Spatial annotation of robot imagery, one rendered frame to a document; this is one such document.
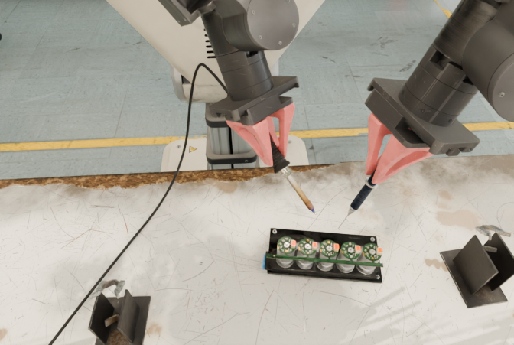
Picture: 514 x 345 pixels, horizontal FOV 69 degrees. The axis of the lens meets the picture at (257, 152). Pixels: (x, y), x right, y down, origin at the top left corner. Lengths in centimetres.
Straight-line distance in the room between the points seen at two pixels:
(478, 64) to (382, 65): 200
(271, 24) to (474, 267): 42
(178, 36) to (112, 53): 177
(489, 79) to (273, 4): 19
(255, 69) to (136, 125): 150
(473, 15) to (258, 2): 18
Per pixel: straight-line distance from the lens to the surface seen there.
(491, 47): 31
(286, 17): 38
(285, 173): 49
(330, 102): 198
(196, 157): 135
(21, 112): 222
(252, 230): 60
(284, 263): 54
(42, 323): 61
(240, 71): 44
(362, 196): 46
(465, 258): 61
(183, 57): 71
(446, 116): 38
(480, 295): 63
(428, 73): 37
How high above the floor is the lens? 127
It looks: 48 degrees down
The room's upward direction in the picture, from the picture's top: straight up
